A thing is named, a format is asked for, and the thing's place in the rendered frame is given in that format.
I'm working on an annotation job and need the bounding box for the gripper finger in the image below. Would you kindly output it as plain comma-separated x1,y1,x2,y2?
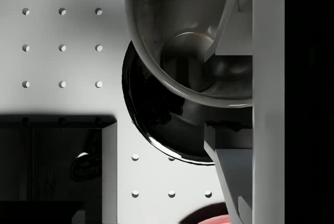
203,122,253,224
205,0,253,62

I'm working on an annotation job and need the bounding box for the black mug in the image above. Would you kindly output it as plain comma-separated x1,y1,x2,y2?
124,0,253,109

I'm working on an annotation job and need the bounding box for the red plate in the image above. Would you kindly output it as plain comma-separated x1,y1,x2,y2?
180,202,232,224

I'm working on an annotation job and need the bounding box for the black plate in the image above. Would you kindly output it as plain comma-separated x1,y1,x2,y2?
122,40,253,166

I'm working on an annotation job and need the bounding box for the black stove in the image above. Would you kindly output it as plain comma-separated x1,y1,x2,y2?
0,122,117,224

